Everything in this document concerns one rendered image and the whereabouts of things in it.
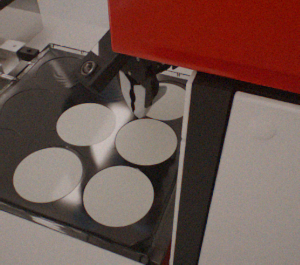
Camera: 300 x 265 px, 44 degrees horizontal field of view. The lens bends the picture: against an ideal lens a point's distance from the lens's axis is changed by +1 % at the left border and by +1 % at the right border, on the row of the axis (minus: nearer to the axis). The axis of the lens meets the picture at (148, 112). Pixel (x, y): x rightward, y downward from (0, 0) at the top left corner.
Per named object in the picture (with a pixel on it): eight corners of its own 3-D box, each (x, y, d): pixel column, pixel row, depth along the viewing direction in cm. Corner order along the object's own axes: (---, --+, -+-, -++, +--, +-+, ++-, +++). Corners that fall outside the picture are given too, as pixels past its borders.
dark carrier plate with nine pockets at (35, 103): (210, 87, 69) (211, 85, 69) (144, 253, 47) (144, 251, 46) (52, 50, 78) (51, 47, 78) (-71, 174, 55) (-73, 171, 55)
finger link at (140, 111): (170, 113, 64) (173, 71, 57) (145, 130, 61) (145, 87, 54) (158, 104, 65) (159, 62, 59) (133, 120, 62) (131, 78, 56)
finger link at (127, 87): (158, 104, 65) (159, 62, 59) (133, 120, 62) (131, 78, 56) (146, 95, 67) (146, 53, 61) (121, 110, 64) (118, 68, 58)
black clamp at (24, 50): (41, 58, 78) (38, 47, 76) (36, 64, 77) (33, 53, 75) (27, 54, 79) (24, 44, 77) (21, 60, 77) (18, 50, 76)
